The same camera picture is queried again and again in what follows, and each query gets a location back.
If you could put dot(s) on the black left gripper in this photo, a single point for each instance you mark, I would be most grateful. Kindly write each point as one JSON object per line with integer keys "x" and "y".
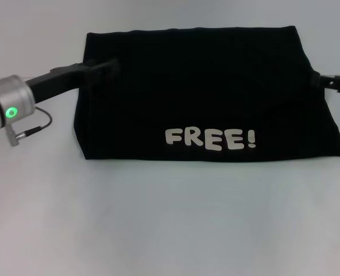
{"x": 58, "y": 80}

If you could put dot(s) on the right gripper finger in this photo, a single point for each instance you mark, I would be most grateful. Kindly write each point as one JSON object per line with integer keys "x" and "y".
{"x": 336, "y": 83}

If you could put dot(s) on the black t-shirt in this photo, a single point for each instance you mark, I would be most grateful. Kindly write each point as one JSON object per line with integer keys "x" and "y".
{"x": 201, "y": 86}

